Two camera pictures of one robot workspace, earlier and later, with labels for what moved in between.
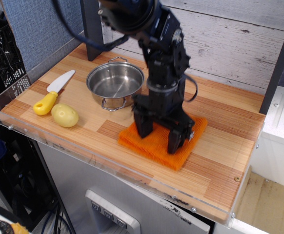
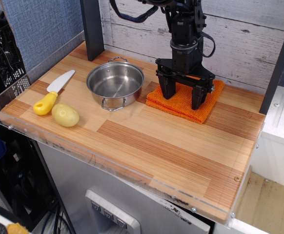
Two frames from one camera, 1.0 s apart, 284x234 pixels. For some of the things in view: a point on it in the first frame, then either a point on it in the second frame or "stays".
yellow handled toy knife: (46, 105) stays
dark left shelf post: (91, 27) stays
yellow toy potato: (64, 115) stays
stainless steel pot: (114, 82) stays
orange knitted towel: (154, 148) -> (180, 105)
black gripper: (166, 106) -> (186, 64)
